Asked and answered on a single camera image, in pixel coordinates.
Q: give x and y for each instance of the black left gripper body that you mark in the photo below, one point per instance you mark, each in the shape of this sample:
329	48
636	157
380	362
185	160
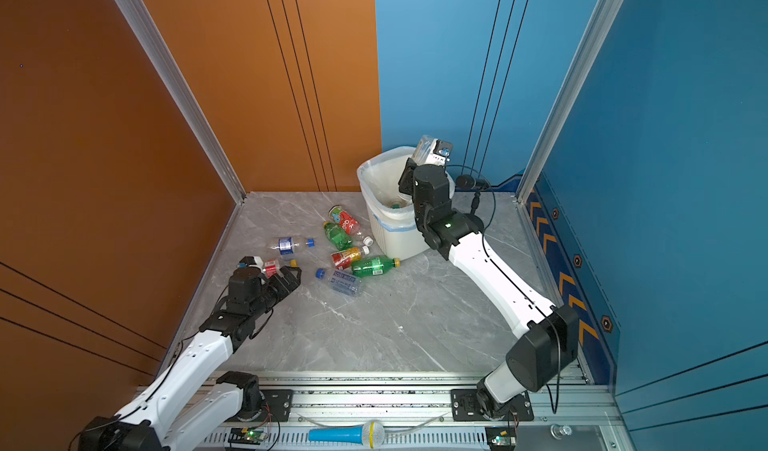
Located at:
270	297

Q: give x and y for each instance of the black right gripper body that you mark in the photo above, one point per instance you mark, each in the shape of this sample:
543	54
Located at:
423	221

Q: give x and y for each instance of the clear cola bottle yellow cap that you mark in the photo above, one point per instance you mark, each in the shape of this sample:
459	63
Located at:
276	266

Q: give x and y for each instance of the small clear white-label bottle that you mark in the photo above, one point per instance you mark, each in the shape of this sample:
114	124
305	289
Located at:
425	151

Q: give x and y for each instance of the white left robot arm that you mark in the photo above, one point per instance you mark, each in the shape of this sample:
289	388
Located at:
180	379

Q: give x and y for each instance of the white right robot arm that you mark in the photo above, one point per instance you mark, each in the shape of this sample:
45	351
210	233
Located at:
546	335

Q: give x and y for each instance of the white plastic waste bin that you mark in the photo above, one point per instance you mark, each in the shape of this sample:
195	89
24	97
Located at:
394	231

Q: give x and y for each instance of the clear bottle blue cap far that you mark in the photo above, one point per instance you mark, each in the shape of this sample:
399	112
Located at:
290	245

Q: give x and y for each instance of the black microphone stand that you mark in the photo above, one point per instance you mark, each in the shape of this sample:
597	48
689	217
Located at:
468	183

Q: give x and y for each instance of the clear soda water bottle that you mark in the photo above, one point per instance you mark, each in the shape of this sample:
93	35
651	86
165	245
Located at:
339	281

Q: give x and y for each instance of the red yellow label bottle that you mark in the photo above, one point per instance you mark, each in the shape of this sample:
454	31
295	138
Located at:
343	260

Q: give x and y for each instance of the dark green soda bottle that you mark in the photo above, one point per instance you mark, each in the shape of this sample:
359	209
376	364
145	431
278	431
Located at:
337	236

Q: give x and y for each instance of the red cartoon label bottle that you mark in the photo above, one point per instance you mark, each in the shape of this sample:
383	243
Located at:
350	225

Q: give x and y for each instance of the green bottle yellow cap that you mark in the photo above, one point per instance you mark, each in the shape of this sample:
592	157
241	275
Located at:
374	266

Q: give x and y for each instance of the left green circuit board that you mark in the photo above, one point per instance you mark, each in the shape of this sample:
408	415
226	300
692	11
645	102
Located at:
247	436

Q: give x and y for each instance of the green circuit board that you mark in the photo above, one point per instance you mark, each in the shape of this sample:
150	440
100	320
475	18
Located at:
247	436
501	439

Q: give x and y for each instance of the blue handheld microphone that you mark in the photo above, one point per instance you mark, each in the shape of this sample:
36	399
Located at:
371	434

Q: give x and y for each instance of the right green circuit board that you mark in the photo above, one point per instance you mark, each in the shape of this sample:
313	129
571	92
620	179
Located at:
501	439

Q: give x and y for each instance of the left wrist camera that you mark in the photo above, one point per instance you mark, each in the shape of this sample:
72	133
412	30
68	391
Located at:
251	262

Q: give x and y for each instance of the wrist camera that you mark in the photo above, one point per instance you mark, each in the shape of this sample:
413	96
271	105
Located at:
439	152
251	262

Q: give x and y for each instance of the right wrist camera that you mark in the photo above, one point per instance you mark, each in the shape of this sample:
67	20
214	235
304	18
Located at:
439	152

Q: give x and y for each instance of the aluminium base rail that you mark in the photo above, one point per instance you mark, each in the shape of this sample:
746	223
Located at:
403	402

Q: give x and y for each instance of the aluminium corner post right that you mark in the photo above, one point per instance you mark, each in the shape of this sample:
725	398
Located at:
590	45

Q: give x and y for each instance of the aluminium corner post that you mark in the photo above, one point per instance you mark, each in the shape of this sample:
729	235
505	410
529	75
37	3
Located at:
141	23
590	45

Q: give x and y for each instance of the aluminium corner post left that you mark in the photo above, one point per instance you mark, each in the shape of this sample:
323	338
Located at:
141	23

